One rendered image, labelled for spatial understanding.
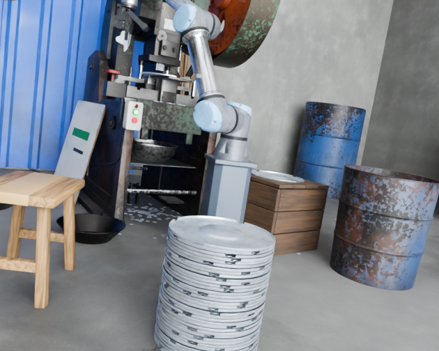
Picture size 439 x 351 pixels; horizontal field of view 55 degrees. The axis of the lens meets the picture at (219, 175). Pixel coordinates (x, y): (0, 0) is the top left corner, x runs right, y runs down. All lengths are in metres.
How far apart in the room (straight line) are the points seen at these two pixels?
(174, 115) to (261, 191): 0.63
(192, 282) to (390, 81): 4.58
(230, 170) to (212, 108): 0.28
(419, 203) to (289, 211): 0.58
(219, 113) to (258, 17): 0.90
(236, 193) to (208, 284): 0.75
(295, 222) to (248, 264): 1.09
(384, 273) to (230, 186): 0.75
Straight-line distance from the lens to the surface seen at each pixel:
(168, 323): 1.15
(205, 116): 1.62
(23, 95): 3.43
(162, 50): 2.37
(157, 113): 2.23
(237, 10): 2.58
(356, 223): 1.92
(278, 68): 4.42
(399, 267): 1.97
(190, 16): 1.76
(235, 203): 1.74
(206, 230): 1.12
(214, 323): 1.08
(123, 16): 2.19
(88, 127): 2.57
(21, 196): 1.28
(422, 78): 5.18
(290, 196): 2.03
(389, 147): 5.27
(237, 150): 1.72
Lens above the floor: 0.63
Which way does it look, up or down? 8 degrees down
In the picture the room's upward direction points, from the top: 9 degrees clockwise
